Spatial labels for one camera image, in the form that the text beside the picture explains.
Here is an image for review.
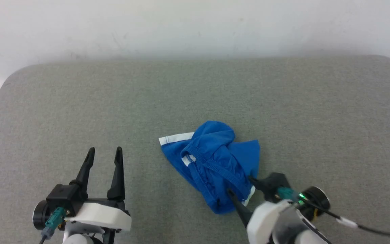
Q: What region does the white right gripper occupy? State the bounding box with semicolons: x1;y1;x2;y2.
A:
226;175;295;244

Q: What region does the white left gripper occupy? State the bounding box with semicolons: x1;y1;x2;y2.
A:
65;146;132;244

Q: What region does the blue garment with white waistband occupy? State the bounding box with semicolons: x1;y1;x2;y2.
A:
159;121;260;215

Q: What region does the grey fabric sofa cushion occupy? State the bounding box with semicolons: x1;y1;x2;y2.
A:
0;55;390;244

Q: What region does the left cable with teal connector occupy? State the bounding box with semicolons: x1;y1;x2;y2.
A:
39;207;66;244

